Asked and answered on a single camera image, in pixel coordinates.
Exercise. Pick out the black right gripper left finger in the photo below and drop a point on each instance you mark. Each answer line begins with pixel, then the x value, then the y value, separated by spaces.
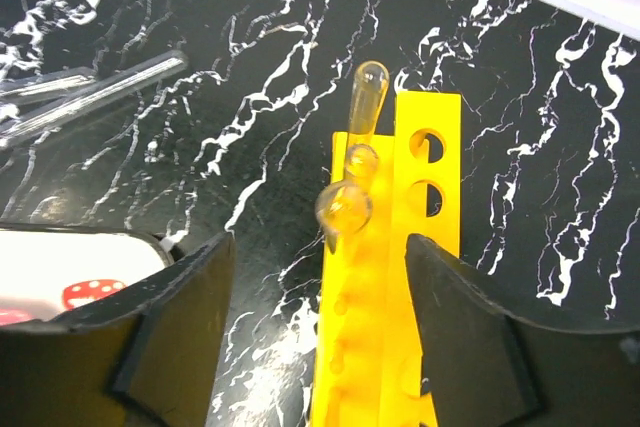
pixel 144 356

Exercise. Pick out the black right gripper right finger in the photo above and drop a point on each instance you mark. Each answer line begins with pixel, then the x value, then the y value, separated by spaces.
pixel 494 358

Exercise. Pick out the yellow test tube rack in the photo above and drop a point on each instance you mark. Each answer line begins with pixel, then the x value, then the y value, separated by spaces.
pixel 369 358

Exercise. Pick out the clear glass test tube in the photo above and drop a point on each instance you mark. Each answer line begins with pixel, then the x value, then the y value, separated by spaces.
pixel 45 87
pixel 92 97
pixel 370 86
pixel 343 208
pixel 361 163

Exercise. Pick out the strawberry pattern white tray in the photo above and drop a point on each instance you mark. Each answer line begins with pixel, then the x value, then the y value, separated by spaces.
pixel 47 270

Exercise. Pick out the pink polka dot plate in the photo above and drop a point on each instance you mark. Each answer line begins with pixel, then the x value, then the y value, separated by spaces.
pixel 13 316

